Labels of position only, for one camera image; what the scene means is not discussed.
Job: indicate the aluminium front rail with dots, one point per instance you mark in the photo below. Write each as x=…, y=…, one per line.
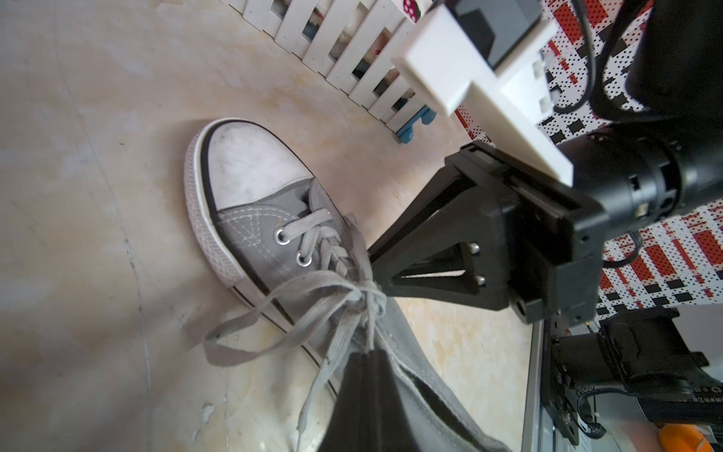
x=538, y=430

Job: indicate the grey canvas sneaker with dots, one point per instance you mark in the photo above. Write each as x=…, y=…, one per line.
x=242, y=184

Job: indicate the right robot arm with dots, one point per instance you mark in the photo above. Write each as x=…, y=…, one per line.
x=642, y=167

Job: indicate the grey shoelace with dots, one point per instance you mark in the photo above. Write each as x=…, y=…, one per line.
x=343, y=282

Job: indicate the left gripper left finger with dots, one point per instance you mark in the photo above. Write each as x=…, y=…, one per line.
x=347, y=429

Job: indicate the white blue toy crib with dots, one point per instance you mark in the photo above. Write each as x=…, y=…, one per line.
x=350, y=43

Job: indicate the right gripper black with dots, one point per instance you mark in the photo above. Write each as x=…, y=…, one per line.
x=491, y=231

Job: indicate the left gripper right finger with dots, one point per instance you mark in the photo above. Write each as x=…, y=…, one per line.
x=387, y=427

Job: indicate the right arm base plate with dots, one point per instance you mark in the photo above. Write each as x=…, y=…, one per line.
x=553, y=395

